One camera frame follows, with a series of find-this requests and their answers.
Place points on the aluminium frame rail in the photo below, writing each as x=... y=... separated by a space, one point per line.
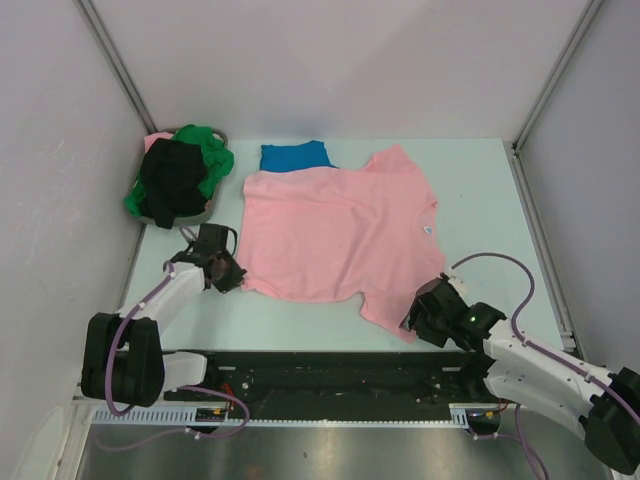
x=79 y=398

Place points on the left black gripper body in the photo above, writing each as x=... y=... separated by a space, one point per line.
x=230 y=273

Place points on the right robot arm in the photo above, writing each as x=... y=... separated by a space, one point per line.
x=600 y=407

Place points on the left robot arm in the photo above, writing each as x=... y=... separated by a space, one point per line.
x=124 y=363

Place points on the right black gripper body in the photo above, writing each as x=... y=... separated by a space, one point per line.
x=430 y=329

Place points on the black t-shirt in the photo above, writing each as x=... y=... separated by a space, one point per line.
x=171 y=172

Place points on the green t-shirt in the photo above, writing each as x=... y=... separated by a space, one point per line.
x=218 y=159

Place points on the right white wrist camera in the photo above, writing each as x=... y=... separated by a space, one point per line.
x=455 y=281

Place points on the grey laundry basket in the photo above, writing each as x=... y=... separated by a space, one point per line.
x=207 y=213

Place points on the aluminium corner post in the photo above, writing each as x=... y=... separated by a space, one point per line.
x=575 y=40
x=104 y=40

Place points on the left aluminium corner post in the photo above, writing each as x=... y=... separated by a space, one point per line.
x=104 y=40

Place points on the right aluminium corner post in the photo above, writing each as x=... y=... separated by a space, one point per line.
x=575 y=40

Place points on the pink t-shirt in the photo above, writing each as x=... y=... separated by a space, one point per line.
x=155 y=140
x=323 y=235

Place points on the folded blue t-shirt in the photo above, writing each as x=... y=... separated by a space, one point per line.
x=289 y=158

